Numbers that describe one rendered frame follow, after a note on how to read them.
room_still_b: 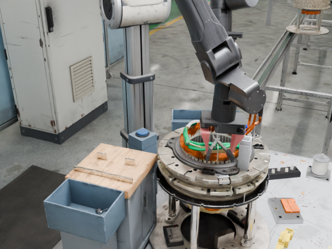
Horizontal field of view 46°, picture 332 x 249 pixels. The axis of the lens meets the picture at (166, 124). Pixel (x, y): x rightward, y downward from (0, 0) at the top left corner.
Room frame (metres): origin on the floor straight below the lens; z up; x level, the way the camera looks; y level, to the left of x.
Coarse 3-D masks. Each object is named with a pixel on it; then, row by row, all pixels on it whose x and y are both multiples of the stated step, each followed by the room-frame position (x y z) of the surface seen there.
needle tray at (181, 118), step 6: (174, 114) 1.32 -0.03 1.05; (180, 114) 1.31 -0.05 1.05; (186, 114) 1.31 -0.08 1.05; (192, 114) 1.31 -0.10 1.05; (198, 114) 1.31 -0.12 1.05; (174, 120) 1.31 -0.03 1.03; (180, 120) 1.31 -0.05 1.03; (186, 120) 1.31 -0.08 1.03; (192, 120) 1.31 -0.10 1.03; (174, 126) 1.21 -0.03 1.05; (180, 126) 1.21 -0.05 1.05
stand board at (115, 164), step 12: (108, 144) 1.06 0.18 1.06; (96, 156) 0.98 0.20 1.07; (108, 156) 0.98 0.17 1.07; (120, 156) 0.98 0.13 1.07; (132, 156) 0.98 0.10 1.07; (144, 156) 0.98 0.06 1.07; (156, 156) 0.99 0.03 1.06; (96, 168) 0.92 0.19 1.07; (108, 168) 0.92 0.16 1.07; (120, 168) 0.92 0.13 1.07; (132, 168) 0.92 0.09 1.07; (144, 168) 0.92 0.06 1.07; (84, 180) 0.86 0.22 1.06; (96, 180) 0.86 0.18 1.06; (108, 180) 0.86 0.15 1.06; (132, 192) 0.83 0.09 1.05
